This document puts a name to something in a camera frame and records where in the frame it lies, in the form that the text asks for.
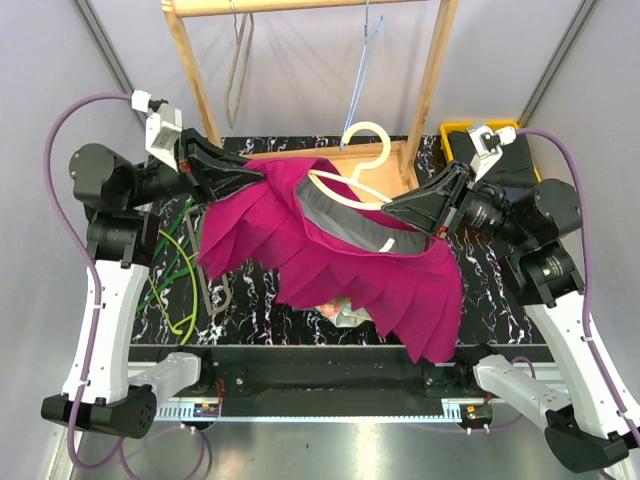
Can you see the wooden clothes rack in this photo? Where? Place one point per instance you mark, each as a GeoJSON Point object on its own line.
{"type": "Point", "coordinates": [303, 65]}

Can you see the green velvet hanger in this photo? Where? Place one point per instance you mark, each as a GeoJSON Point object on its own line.
{"type": "Point", "coordinates": [167, 252]}

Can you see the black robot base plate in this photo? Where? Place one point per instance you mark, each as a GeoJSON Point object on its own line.
{"type": "Point", "coordinates": [339, 383]}

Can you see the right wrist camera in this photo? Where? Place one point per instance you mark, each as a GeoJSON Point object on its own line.
{"type": "Point", "coordinates": [488, 145]}

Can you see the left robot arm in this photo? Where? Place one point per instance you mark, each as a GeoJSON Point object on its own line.
{"type": "Point", "coordinates": [99, 395]}

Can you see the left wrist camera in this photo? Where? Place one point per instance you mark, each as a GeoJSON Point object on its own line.
{"type": "Point", "coordinates": [163, 127]}

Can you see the grey velvet hanger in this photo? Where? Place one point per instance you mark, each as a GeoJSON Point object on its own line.
{"type": "Point", "coordinates": [194, 217]}

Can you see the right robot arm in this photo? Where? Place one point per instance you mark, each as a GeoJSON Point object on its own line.
{"type": "Point", "coordinates": [593, 424]}

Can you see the blue wire hanger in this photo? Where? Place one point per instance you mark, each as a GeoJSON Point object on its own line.
{"type": "Point", "coordinates": [370, 40]}

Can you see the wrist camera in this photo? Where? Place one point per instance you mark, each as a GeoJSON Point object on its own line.
{"type": "Point", "coordinates": [488, 145]}
{"type": "Point", "coordinates": [163, 127]}

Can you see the grey hanger on rack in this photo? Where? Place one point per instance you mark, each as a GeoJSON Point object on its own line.
{"type": "Point", "coordinates": [244, 31]}

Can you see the floral pastel skirt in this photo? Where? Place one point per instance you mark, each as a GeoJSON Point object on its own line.
{"type": "Point", "coordinates": [341, 314]}

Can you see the lime green plastic hanger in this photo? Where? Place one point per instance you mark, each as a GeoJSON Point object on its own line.
{"type": "Point", "coordinates": [184, 328]}

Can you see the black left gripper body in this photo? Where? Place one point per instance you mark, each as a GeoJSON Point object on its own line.
{"type": "Point", "coordinates": [159, 181]}

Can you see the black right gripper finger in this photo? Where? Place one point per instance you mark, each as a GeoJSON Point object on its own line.
{"type": "Point", "coordinates": [425, 209]}
{"type": "Point", "coordinates": [448, 185]}

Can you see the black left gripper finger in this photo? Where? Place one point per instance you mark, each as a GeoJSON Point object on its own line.
{"type": "Point", "coordinates": [198, 150]}
{"type": "Point", "coordinates": [221, 184]}

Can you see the magenta pleated skirt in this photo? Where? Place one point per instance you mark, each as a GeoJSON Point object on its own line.
{"type": "Point", "coordinates": [408, 282]}

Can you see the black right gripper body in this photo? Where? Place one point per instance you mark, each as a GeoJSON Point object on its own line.
{"type": "Point", "coordinates": [483, 212]}

